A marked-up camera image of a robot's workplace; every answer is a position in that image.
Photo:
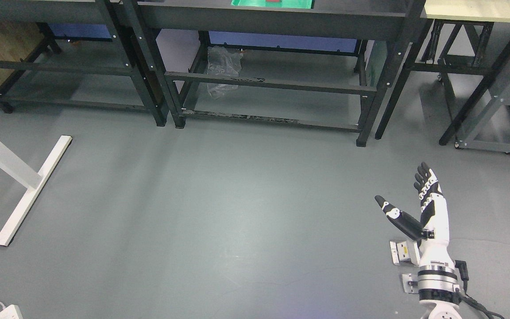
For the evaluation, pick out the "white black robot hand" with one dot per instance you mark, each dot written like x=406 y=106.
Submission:
x=431 y=232

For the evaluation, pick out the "black metal shelf centre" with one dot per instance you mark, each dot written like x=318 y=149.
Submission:
x=353 y=47

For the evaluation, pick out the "black metal shelf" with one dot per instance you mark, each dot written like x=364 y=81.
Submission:
x=77 y=53
x=353 y=47

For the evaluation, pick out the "green plastic tray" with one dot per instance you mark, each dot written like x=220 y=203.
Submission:
x=289 y=4

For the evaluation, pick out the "black metal shelf left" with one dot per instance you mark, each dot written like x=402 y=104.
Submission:
x=77 y=53

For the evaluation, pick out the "wood top metal table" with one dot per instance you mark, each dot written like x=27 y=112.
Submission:
x=454 y=39

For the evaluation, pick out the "clear plastic bag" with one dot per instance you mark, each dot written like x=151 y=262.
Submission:
x=222 y=61

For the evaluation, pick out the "white power strip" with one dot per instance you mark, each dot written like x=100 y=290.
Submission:
x=11 y=312

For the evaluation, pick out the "white table leg base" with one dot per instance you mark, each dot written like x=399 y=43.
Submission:
x=33 y=181

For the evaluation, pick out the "grey metal floor bracket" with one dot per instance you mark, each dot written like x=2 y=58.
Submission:
x=404 y=253

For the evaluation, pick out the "grey metal cart frame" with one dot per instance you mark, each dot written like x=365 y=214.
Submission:
x=480 y=112

